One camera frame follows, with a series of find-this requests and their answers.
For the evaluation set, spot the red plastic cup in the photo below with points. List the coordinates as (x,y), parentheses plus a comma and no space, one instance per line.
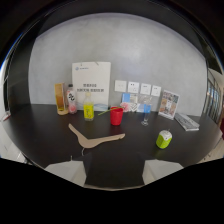
(116,116)

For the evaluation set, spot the green white adapter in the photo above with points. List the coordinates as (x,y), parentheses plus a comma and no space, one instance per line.
(163,139)

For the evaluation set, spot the wooden clothes hanger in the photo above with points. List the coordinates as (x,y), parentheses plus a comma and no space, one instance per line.
(95,138)

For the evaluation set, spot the colourful picture brochure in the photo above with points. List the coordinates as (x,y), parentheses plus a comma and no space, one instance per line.
(169,104)

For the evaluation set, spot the pink snack packet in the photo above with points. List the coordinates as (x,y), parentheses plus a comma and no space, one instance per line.
(125,106)

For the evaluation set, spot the pink label drink bottle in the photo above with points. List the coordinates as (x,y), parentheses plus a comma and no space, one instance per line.
(71,100)

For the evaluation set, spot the white paper bag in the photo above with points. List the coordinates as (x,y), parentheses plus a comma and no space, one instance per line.
(91,82)

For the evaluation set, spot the yellow drink bottle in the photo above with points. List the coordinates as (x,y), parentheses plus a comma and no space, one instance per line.
(88,107)

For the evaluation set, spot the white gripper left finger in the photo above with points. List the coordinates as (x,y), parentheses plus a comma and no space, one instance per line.
(68,170)

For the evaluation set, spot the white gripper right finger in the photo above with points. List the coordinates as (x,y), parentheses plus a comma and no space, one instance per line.
(158,170)

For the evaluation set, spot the white wall socket plate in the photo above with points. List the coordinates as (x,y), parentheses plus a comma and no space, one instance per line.
(120,86)
(155,90)
(145,89)
(133,87)

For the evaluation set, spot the blue white packet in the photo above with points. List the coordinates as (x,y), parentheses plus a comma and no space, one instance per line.
(129,99)

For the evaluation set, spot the round tape roll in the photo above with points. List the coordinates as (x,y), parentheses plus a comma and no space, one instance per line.
(62,111)

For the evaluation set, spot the gold tall box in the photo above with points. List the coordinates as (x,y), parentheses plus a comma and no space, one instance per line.
(60,96)

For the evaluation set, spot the green straw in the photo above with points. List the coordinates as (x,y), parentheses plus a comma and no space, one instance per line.
(106,111)

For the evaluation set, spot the clear stemmed glass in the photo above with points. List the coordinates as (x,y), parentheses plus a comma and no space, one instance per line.
(145,111)

